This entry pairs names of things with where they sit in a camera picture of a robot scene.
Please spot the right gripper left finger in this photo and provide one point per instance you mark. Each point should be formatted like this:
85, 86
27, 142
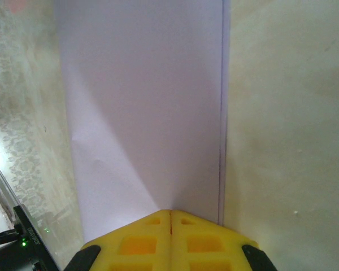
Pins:
130, 248

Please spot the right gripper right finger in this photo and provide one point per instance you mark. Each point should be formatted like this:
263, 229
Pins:
212, 248

